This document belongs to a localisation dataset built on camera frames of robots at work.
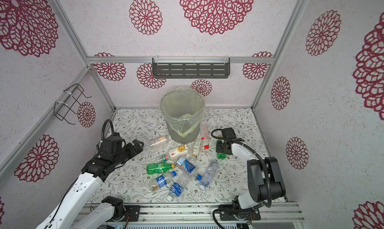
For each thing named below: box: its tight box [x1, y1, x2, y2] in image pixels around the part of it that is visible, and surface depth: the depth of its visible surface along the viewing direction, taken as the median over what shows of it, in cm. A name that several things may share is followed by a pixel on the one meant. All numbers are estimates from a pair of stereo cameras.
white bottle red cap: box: [200, 119, 210, 150], surface depth 102 cm
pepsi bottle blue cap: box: [151, 170, 178, 192], surface depth 82 cm
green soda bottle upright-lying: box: [216, 152, 227, 160], surface depth 90 cm
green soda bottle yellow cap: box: [146, 162, 176, 175], surface depth 87 cm
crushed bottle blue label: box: [166, 174, 192, 202], surface depth 78 cm
